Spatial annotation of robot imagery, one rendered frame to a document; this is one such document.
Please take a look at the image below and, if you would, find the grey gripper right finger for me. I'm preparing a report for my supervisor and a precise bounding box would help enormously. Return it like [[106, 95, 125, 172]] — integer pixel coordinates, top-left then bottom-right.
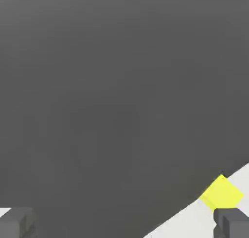
[[213, 207, 249, 238]]

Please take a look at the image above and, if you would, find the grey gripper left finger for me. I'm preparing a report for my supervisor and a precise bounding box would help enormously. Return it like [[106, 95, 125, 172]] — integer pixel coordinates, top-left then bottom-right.
[[0, 206, 37, 238]]

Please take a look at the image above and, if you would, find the large yellow box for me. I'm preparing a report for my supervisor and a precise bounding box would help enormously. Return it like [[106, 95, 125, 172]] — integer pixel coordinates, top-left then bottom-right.
[[197, 174, 245, 213]]

